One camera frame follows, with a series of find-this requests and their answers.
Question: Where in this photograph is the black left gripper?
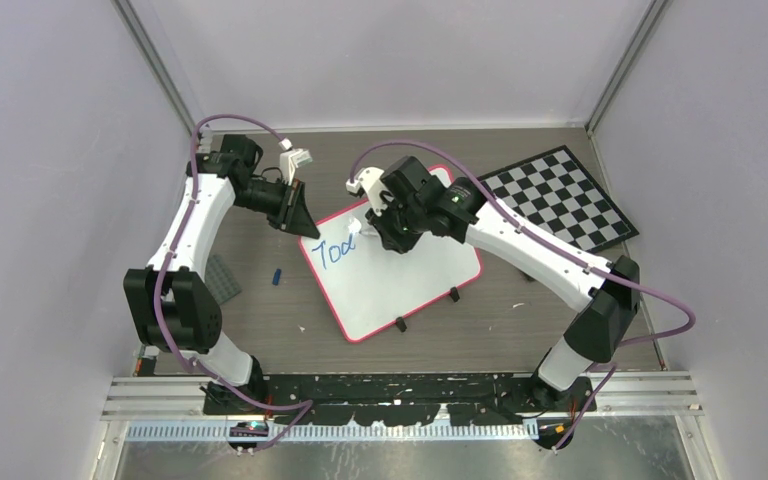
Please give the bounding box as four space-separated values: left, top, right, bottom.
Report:
235 176 321 239

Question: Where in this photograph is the white marker pen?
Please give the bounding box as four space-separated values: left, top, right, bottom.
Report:
347 218 366 235

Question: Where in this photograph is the pink framed whiteboard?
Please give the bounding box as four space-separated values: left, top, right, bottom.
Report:
298 199 483 343

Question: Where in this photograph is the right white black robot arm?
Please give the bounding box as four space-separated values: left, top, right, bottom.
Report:
346 156 640 411

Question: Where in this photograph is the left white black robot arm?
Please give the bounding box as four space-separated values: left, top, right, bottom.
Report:
123 135 320 414

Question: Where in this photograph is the black whiteboard stand clip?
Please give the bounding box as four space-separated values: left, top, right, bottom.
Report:
395 317 407 333

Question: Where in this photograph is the grey studded building plate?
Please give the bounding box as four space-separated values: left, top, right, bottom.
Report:
204 254 241 305

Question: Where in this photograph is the black white checkerboard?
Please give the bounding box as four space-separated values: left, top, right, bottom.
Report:
480 146 639 253

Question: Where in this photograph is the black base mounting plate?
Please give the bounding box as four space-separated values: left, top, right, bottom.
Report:
201 373 595 427

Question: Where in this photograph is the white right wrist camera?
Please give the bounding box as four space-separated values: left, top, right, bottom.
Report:
345 167 388 216

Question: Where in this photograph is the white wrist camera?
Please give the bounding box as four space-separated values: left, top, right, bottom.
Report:
279 148 312 184
345 167 388 216

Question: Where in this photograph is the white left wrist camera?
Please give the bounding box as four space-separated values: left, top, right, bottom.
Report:
279 148 312 184

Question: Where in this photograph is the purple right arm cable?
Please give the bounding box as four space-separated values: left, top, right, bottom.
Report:
349 139 697 454

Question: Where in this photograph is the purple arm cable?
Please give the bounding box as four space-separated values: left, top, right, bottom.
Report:
152 113 316 455
349 139 697 454

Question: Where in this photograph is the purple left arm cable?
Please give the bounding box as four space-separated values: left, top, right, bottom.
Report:
152 113 316 455

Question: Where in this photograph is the white slotted cable rail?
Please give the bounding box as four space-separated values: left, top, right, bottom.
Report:
125 419 539 444

